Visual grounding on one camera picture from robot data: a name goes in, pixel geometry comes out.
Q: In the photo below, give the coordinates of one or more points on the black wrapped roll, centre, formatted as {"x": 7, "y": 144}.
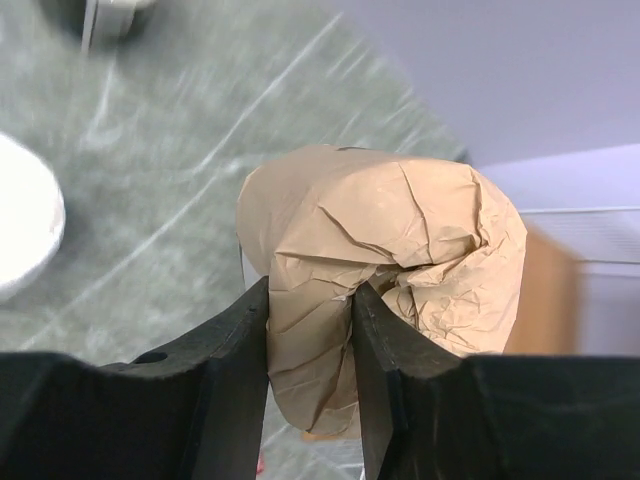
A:
{"x": 33, "y": 216}

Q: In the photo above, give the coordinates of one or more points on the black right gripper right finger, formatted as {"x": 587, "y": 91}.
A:
{"x": 414, "y": 397}

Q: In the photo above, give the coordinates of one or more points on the white wire wooden shelf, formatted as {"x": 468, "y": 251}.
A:
{"x": 580, "y": 291}

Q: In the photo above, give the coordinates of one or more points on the brown paper roll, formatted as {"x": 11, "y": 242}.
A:
{"x": 439, "y": 242}

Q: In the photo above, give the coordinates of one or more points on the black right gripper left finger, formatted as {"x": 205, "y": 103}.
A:
{"x": 198, "y": 401}

